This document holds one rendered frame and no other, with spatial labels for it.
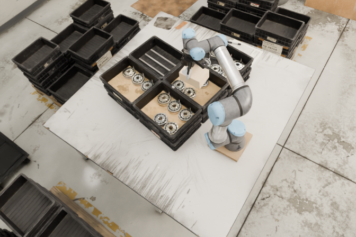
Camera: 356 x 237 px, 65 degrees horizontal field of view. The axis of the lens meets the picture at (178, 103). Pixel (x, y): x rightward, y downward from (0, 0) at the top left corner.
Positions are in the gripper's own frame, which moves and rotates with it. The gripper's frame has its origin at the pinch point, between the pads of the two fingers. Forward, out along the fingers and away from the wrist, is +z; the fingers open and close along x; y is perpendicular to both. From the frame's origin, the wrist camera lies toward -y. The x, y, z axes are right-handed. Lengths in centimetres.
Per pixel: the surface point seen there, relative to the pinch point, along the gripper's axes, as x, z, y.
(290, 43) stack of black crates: -118, 56, -32
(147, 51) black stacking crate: -19, 26, 61
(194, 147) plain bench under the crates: 31, 40, -18
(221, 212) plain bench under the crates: 59, 40, -55
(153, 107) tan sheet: 24.2, 26.6, 21.5
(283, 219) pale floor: 20, 110, -95
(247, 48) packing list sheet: -75, 40, -6
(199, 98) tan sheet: -0.3, 26.8, -3.7
